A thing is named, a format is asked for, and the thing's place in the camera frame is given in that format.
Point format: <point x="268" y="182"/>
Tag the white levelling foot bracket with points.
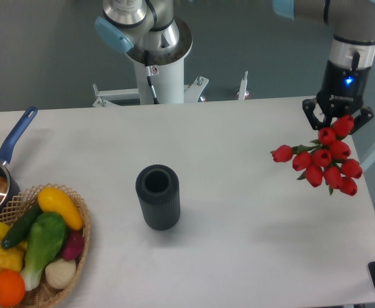
<point x="243" y="92"/>

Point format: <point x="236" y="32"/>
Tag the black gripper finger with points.
<point x="365" y="115"/>
<point x="309" y="106"/>

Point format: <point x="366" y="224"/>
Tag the green bok choy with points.
<point x="45" y="240"/>

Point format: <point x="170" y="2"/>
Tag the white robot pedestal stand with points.
<point x="159" y="62"/>

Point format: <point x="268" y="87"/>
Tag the dark green cucumber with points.
<point x="20" y="229"/>

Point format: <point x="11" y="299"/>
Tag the woven wicker basket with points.
<point x="45" y="295"/>

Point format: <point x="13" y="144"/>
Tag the yellow corn cob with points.
<point x="11" y="259"/>

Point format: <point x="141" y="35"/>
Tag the white garlic bulb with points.
<point x="60" y="273"/>

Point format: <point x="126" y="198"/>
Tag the dark grey ribbed vase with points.
<point x="157" y="188"/>

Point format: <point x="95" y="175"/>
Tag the orange fruit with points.
<point x="12" y="288"/>

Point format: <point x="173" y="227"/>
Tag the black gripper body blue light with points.
<point x="342" y="91"/>

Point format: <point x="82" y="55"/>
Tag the yellow squash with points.
<point x="52" y="199"/>

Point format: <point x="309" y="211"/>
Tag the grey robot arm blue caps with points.
<point x="353" y="42"/>

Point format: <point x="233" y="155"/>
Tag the red tulip bouquet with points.
<point x="327" y="160"/>

